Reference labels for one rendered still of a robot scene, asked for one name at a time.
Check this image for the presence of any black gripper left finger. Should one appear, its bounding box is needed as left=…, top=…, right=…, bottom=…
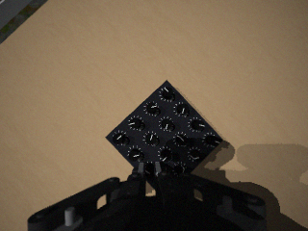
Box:
left=28, top=163, right=146, bottom=231

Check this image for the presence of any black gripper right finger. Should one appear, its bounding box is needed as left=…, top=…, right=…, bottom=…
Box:
left=153, top=162, right=267, bottom=231

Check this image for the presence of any black knob box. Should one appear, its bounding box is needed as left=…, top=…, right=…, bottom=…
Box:
left=105, top=80, right=223, bottom=190

